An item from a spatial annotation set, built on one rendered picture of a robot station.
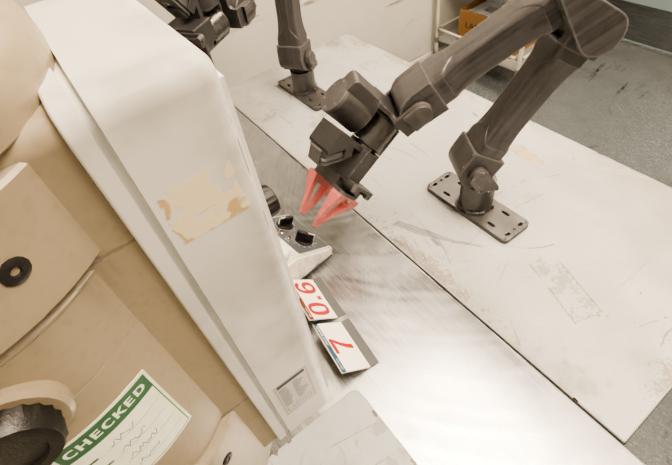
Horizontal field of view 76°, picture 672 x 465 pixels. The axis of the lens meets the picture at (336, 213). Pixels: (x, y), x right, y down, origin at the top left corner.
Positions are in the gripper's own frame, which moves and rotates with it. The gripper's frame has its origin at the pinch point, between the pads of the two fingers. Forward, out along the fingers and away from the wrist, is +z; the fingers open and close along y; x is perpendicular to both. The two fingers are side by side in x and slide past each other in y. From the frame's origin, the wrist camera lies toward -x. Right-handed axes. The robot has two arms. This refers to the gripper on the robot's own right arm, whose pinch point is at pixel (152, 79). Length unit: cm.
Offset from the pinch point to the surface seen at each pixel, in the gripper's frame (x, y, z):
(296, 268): 27.3, 24.3, 10.9
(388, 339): 32, 42, 17
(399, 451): 31, 48, 32
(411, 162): 33, 35, -25
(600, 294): 32, 72, -1
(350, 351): 30, 37, 21
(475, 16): 88, 26, -218
